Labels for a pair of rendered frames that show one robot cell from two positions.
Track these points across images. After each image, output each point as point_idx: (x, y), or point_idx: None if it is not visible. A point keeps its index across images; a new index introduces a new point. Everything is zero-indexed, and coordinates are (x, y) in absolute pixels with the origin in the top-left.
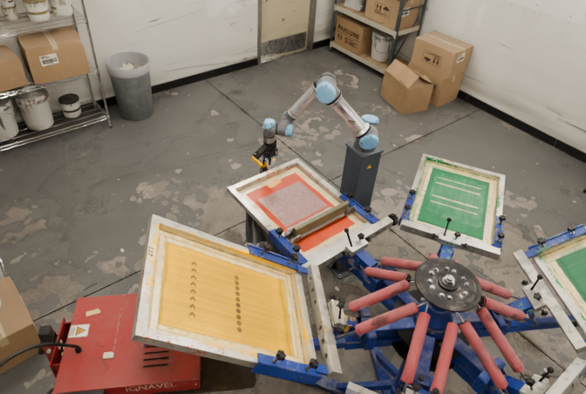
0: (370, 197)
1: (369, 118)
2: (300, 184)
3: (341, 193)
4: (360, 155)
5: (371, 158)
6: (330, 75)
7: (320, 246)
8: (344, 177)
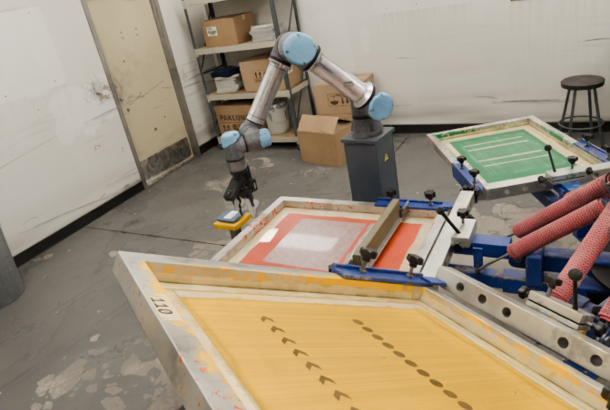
0: None
1: None
2: (307, 220)
3: None
4: (371, 141)
5: (384, 142)
6: None
7: (404, 268)
8: (357, 193)
